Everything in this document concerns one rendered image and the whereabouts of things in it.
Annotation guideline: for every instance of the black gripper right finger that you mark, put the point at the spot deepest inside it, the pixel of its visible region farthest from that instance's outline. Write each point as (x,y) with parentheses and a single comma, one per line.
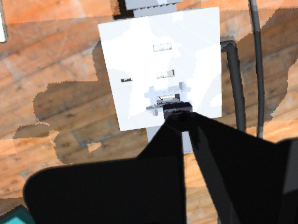
(250,180)

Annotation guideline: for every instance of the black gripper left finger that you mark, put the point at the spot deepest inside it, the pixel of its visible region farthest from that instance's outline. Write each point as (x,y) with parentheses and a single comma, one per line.
(148,188)

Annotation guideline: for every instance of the white flat square pad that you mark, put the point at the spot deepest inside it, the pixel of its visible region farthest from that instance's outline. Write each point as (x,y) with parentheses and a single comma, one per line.
(3,36)

